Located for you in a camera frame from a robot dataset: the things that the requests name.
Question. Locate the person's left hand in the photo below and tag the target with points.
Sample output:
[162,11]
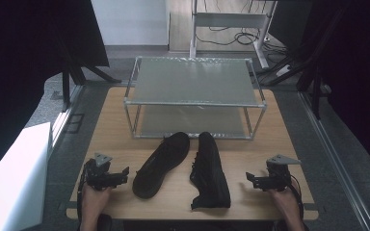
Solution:
[93,200]

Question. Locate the person's right hand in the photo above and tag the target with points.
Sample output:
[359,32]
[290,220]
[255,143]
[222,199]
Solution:
[282,202]

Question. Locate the black shoe sole up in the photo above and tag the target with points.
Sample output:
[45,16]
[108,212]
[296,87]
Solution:
[160,165]

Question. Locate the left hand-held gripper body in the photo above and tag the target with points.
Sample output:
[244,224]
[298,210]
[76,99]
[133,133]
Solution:
[98,174]

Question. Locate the white power strip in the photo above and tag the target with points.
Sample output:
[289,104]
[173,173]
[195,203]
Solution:
[283,70]

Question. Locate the white box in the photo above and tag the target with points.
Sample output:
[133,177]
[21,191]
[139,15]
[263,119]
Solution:
[13,179]

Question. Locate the metal floor rail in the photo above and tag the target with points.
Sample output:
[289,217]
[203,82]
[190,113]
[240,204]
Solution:
[65,117]
[337,160]

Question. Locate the white metal desk frame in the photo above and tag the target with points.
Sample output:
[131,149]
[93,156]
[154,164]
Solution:
[231,20]

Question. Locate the black curtain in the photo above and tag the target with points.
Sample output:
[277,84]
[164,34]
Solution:
[356,80]
[19,64]

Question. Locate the grey two-tier shoe rack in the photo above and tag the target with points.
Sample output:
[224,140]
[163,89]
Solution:
[192,82]

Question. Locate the dark floor outlet cover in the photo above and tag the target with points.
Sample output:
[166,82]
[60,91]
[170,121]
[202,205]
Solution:
[74,123]

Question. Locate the black metal stand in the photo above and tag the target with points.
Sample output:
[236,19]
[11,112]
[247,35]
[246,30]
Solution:
[74,75]
[314,77]

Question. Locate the black shoe on its side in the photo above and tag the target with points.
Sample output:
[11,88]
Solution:
[209,170]

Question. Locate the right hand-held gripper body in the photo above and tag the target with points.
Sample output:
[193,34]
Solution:
[277,176]

